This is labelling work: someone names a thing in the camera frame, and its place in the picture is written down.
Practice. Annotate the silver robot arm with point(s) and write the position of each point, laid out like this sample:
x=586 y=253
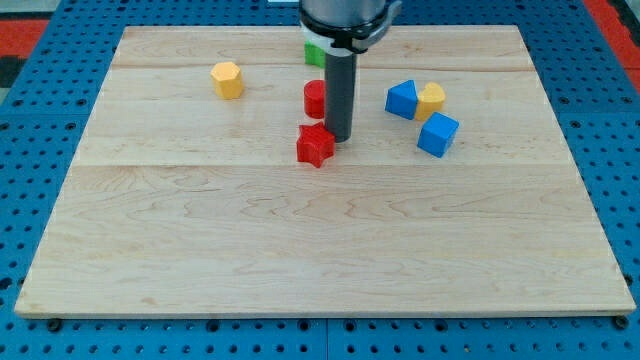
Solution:
x=346 y=27

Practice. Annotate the red star block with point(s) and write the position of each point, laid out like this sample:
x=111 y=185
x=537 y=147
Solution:
x=315 y=144

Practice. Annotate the red cylinder block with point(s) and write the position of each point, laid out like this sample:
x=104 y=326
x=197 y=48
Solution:
x=314 y=98

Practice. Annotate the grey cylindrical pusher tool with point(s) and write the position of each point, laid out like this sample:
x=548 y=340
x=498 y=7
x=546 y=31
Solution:
x=339 y=76

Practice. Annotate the blue triangle block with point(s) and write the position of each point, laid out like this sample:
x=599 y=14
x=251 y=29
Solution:
x=401 y=100

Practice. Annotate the blue cube block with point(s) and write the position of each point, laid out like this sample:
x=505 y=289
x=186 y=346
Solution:
x=437 y=134

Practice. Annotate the green block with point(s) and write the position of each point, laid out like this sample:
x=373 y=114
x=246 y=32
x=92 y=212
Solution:
x=314 y=55

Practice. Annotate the yellow hexagon block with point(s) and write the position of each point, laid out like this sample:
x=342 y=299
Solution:
x=227 y=80

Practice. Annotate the yellow heart block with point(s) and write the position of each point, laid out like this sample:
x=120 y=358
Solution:
x=430 y=99

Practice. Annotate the light wooden board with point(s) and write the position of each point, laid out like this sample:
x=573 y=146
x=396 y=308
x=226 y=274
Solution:
x=180 y=204

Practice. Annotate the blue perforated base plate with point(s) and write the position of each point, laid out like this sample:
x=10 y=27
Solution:
x=49 y=103

